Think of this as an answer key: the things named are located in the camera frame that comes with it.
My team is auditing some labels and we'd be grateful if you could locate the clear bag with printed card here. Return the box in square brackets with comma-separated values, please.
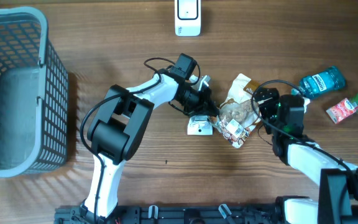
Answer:
[187, 115, 213, 136]

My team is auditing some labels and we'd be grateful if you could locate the white box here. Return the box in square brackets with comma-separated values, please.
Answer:
[210, 73, 260, 148]

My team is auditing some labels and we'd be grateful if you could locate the blue mouthwash bottle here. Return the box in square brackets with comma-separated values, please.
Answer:
[291, 66, 346, 100]

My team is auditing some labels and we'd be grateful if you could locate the small red packet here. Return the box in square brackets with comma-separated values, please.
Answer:
[326, 98, 358, 124]

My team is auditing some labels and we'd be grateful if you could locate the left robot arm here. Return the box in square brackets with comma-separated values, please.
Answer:
[80, 54, 219, 223]

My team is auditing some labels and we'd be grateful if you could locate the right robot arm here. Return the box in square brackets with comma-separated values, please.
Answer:
[251, 87, 358, 223]

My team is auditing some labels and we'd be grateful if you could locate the white barcode scanner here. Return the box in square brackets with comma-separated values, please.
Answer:
[174, 0, 201, 37]

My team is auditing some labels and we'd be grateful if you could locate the grey plastic mesh basket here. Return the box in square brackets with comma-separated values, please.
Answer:
[0, 7, 69, 178]

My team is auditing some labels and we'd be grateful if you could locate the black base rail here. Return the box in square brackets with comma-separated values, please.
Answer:
[53, 202, 318, 224]

